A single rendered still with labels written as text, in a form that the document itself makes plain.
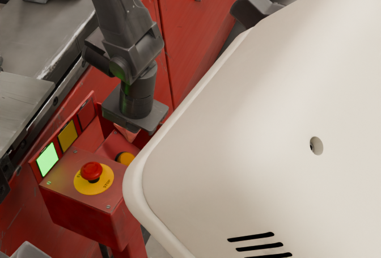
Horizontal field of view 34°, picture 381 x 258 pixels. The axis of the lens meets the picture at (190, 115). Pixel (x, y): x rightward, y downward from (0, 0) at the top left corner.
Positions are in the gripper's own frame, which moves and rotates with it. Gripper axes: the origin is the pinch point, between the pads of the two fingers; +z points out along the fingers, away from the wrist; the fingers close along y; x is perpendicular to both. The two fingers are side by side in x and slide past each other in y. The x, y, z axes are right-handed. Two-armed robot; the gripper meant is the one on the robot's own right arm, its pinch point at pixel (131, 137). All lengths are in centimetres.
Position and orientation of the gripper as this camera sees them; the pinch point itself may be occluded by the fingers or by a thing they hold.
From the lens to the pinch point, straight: 115.4
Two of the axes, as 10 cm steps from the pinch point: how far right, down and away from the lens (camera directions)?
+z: -1.4, 6.2, 7.8
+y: -8.8, -4.4, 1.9
